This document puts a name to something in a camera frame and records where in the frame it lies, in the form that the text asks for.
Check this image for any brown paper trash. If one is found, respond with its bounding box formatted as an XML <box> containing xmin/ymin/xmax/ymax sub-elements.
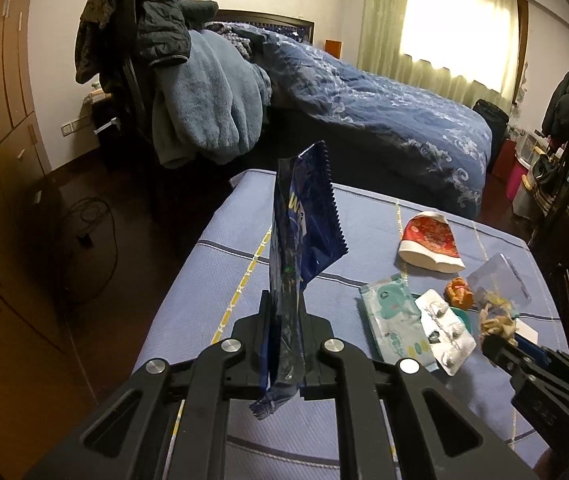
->
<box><xmin>478</xmin><ymin>301</ymin><xmax>517</xmax><ymax>347</ymax></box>

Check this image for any orange toy dog figure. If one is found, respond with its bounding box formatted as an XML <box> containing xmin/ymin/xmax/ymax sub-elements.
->
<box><xmin>445</xmin><ymin>276</ymin><xmax>474</xmax><ymax>310</ymax></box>

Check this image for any blue snack wrapper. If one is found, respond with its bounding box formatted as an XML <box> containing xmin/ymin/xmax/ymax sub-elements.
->
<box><xmin>250</xmin><ymin>141</ymin><xmax>348</xmax><ymax>420</ymax></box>

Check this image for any red white paper cup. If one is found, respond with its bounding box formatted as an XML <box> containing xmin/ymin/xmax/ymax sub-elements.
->
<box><xmin>398</xmin><ymin>211</ymin><xmax>465</xmax><ymax>274</ymax></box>

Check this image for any pill blister pack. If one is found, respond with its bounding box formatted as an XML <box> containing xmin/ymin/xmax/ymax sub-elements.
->
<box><xmin>415</xmin><ymin>289</ymin><xmax>476</xmax><ymax>376</ymax></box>

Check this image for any wet wipes pack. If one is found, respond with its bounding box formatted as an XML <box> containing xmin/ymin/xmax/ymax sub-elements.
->
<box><xmin>359</xmin><ymin>274</ymin><xmax>437</xmax><ymax>372</ymax></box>

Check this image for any clear plastic blister packaging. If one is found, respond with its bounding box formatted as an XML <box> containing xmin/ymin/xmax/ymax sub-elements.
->
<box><xmin>467</xmin><ymin>254</ymin><xmax>531</xmax><ymax>312</ymax></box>

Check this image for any light blue checked tablecloth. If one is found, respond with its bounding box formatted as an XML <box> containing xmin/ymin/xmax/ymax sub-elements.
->
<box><xmin>138</xmin><ymin>170</ymin><xmax>567</xmax><ymax>479</ymax></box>

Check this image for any brown wooden wardrobe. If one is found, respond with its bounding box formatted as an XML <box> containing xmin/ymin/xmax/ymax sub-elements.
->
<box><xmin>0</xmin><ymin>0</ymin><xmax>61</xmax><ymax>348</ymax></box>

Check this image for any pink storage box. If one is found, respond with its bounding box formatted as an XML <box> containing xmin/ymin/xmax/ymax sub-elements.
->
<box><xmin>505</xmin><ymin>157</ymin><xmax>529</xmax><ymax>202</ymax></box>

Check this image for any blue floral bed duvet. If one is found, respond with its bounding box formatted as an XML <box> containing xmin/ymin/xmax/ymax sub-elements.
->
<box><xmin>207</xmin><ymin>22</ymin><xmax>493</xmax><ymax>219</ymax></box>

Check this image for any black suitcase by window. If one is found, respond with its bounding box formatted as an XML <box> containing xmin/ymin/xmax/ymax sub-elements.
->
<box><xmin>473</xmin><ymin>99</ymin><xmax>509</xmax><ymax>157</ymax></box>

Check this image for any light blue fleece blanket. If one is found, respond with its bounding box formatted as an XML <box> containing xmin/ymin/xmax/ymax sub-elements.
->
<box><xmin>152</xmin><ymin>30</ymin><xmax>272</xmax><ymax>168</ymax></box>

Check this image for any dark wooden headboard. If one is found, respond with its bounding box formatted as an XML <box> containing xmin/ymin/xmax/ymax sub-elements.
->
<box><xmin>216</xmin><ymin>9</ymin><xmax>315</xmax><ymax>44</ymax></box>

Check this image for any pale green window curtain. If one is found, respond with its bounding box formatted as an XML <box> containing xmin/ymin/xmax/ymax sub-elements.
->
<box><xmin>357</xmin><ymin>0</ymin><xmax>519</xmax><ymax>112</ymax></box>

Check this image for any dark jacket on chair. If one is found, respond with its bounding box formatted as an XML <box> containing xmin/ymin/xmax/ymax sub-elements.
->
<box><xmin>74</xmin><ymin>0</ymin><xmax>220</xmax><ymax>85</ymax></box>

